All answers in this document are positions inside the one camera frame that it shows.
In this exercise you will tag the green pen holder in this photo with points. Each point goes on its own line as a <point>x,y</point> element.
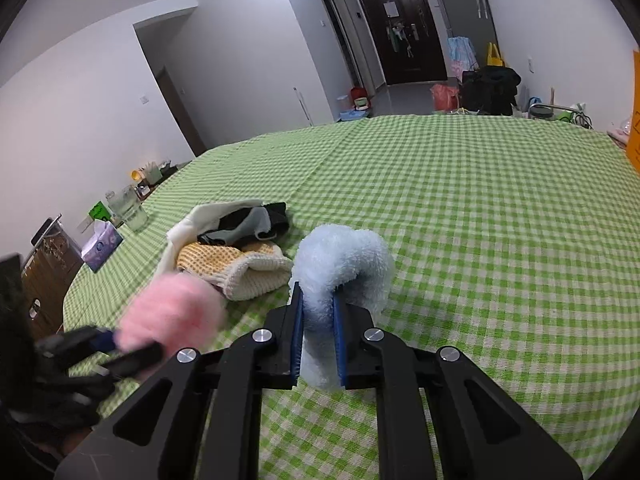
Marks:
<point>152,174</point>

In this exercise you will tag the blue basin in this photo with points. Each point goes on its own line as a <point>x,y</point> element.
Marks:
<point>352,116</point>

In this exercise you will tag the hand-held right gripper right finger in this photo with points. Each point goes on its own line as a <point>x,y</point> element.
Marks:
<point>340,345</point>

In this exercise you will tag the light blue fluffy cloth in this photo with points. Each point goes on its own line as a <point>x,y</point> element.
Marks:
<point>340,260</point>

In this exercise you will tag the black pot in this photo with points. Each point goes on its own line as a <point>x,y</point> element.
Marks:
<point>541,111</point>

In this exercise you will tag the dark brown door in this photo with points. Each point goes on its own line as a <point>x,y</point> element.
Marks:
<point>400,30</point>

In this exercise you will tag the light blue plastic bag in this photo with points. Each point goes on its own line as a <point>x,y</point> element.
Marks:
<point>459,59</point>

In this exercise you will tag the white cloth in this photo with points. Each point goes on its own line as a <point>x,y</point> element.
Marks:
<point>190,230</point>

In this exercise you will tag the white bucket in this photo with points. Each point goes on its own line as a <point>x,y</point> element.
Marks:
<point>342,104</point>

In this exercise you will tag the black grey cloth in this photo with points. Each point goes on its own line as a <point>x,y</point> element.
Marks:
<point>250,225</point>

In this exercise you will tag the green checked tablecloth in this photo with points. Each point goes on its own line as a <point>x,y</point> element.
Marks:
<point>475,260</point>

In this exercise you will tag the wall outlet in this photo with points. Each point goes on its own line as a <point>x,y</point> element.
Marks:
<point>530,65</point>

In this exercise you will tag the yellow bag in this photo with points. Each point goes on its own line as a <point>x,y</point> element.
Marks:
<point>496,56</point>

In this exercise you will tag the red plastic bag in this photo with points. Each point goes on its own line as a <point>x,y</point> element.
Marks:
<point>445,98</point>

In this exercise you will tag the purple tissue box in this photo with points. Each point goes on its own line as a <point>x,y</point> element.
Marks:
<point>102,247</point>

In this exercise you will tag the glass cup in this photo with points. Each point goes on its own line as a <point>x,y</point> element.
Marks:
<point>127,210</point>

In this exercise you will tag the black bag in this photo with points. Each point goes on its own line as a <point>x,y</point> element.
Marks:
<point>490,91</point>

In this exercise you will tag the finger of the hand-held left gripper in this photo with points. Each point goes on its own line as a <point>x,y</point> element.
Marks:
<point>87,341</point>
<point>135,360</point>

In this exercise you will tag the yellow white waffle towel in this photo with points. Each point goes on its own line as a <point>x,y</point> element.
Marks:
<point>235,267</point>

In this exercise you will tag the red bin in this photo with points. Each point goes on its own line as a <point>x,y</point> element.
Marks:
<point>359,94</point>

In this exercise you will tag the pink fluffy cloth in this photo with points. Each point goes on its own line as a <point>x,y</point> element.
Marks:
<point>170,310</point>

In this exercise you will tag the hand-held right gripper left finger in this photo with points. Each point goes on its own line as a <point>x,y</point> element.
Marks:
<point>296,340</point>

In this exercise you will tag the yellow cup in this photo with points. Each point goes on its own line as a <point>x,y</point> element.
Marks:
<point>136,175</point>

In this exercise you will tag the green packet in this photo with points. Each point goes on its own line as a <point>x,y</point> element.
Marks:
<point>99,211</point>

